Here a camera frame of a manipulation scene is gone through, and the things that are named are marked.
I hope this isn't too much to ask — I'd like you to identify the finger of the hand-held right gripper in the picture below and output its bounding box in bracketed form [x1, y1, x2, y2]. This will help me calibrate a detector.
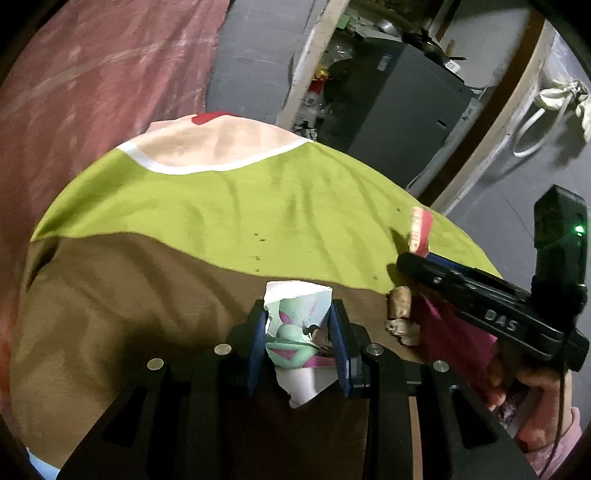
[427, 250, 530, 302]
[396, 253, 590, 371]

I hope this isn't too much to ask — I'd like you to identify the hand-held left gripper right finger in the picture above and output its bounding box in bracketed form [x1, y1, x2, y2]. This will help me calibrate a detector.
[329, 299, 539, 480]

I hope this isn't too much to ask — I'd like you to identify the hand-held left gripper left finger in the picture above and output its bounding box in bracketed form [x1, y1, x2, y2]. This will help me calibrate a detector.
[58, 300, 269, 480]

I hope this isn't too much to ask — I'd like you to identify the torn printed paper scrap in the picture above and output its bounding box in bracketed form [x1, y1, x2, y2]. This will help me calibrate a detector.
[263, 281, 339, 409]

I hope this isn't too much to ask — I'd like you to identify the red and white wrapper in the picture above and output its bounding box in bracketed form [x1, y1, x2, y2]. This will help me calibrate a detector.
[407, 206, 435, 257]

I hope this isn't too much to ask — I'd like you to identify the person's right forearm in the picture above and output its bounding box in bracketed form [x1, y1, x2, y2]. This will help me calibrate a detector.
[515, 406, 583, 480]

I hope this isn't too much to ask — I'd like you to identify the person's right hand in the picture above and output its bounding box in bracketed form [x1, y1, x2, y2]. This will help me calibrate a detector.
[485, 342, 573, 425]

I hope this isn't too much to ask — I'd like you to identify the brown dried peel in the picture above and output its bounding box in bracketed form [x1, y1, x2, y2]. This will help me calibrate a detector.
[385, 286, 421, 346]

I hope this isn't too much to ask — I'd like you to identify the multicoloured bedsheet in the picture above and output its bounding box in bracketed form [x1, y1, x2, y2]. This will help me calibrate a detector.
[9, 111, 504, 469]

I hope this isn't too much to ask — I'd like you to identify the dark grey cabinet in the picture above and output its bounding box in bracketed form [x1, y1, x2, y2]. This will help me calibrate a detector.
[318, 37, 476, 195]

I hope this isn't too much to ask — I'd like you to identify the black pan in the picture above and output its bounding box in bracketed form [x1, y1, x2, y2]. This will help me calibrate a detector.
[402, 28, 467, 61]

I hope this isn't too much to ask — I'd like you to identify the pink checked cloth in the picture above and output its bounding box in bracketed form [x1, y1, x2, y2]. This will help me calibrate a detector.
[0, 0, 241, 416]

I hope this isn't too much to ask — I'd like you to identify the white hose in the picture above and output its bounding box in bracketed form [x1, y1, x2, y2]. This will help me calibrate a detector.
[512, 99, 573, 158]

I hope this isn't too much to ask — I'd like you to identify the black cable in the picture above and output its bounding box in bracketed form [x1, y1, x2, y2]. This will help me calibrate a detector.
[540, 295, 572, 478]

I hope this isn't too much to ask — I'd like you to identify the wooden door frame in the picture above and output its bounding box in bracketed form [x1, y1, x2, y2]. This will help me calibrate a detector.
[277, 0, 555, 215]

